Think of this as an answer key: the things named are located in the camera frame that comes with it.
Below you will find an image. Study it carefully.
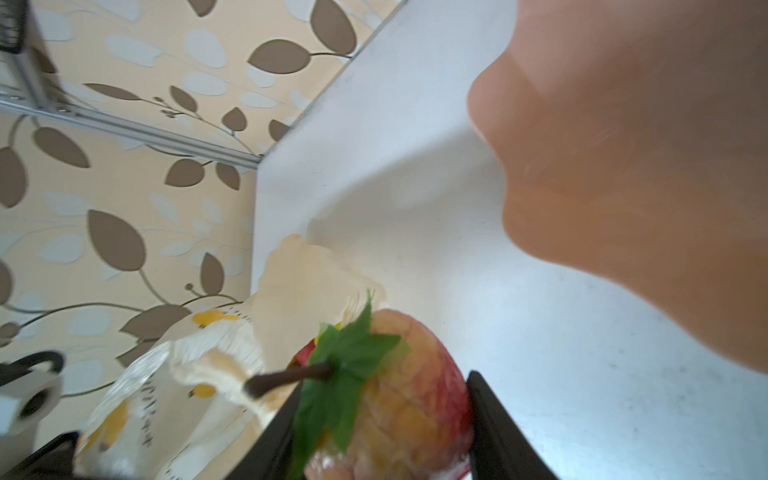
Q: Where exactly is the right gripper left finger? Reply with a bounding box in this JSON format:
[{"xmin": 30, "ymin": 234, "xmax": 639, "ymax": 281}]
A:
[{"xmin": 226, "ymin": 386, "xmax": 301, "ymax": 480}]

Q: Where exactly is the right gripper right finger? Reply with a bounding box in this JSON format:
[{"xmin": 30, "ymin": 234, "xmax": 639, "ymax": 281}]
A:
[{"xmin": 466, "ymin": 371, "xmax": 558, "ymax": 480}]

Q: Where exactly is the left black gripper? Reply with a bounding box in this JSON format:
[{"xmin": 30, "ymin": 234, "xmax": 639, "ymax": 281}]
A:
[{"xmin": 1, "ymin": 431, "xmax": 80, "ymax": 480}]

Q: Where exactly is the banana print plastic bag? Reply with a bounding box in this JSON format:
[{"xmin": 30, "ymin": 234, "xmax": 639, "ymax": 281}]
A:
[{"xmin": 73, "ymin": 235, "xmax": 386, "ymax": 479}]

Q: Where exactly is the red strawberry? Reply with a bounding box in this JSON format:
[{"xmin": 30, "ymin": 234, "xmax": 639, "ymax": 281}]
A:
[{"xmin": 243, "ymin": 291, "xmax": 474, "ymax": 479}]

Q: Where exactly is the pink wavy fruit plate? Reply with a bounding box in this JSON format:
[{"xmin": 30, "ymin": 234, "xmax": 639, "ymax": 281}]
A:
[{"xmin": 468, "ymin": 1, "xmax": 767, "ymax": 372}]

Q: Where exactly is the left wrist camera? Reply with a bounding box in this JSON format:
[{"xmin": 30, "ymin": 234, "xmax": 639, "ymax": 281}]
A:
[{"xmin": 1, "ymin": 350, "xmax": 65, "ymax": 437}]

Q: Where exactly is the black wire basket centre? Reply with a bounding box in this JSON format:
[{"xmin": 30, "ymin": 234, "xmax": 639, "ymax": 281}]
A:
[{"xmin": 0, "ymin": 0, "xmax": 29, "ymax": 55}]

